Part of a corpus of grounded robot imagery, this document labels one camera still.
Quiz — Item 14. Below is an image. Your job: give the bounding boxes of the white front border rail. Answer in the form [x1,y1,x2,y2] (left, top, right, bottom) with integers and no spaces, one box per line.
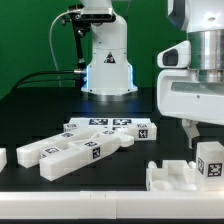
[0,191,224,219]

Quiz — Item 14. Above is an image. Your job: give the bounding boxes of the rear long chair side piece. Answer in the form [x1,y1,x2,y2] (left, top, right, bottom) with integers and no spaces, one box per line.
[16,125,134,168]

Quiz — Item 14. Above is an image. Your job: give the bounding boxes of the front long chair side piece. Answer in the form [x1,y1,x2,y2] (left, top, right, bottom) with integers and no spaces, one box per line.
[39,133,134,181]

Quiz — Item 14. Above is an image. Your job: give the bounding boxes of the long chair side piece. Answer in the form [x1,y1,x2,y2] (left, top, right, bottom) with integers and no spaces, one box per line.
[39,133,134,181]
[16,125,134,168]

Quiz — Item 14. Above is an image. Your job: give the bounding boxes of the black cables on table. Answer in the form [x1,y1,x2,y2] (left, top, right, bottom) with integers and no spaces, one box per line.
[11,69,88,93]

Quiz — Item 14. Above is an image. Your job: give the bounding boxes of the grey cable on stand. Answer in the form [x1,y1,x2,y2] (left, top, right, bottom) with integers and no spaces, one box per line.
[48,9,82,88]

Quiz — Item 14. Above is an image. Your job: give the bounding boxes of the white chair seat block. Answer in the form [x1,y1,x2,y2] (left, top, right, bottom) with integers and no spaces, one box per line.
[146,160,196,191]

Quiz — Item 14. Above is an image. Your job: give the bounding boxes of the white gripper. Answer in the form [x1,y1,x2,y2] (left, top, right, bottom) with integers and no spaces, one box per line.
[157,40,224,149]

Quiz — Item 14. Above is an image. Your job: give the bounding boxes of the white left border block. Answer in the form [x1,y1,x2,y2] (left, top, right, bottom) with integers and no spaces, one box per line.
[0,148,7,173]

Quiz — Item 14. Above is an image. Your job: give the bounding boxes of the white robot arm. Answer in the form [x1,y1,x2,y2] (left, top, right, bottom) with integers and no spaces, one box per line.
[80,0,224,139]

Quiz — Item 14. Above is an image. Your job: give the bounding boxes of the black camera stand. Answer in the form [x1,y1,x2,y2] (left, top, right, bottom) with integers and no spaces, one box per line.
[62,4,116,86]

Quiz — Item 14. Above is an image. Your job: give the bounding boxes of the flat white tagged base plate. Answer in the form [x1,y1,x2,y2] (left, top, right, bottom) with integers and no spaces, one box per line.
[63,117,151,132]

